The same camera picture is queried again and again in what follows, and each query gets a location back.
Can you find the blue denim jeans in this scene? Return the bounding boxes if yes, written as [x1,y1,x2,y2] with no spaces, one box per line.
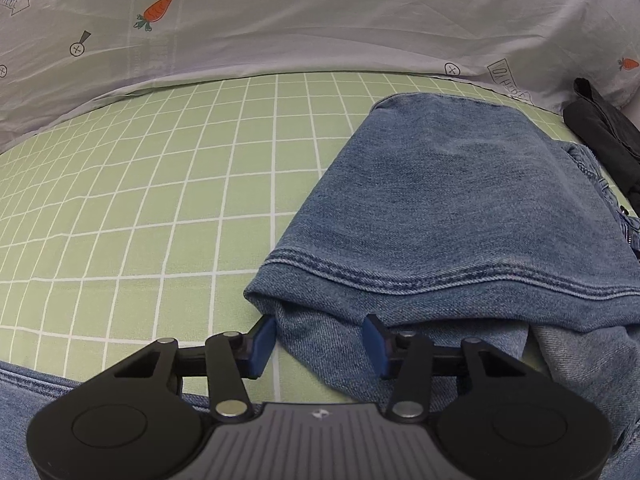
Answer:
[0,91,640,480]

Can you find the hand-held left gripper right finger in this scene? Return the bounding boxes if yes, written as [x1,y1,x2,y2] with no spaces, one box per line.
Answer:
[362,313,527,420]

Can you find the black folded garment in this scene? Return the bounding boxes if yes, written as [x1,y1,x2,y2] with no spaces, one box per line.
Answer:
[563,77,640,212]

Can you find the green checked bed sheet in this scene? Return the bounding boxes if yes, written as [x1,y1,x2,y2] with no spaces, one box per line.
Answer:
[0,72,627,409]

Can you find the carrot printed grey sheet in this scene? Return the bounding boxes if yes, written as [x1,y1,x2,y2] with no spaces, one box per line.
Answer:
[0,0,640,155]

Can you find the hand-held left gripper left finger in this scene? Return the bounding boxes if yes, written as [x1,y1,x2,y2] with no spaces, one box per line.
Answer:
[114,315,277,419]

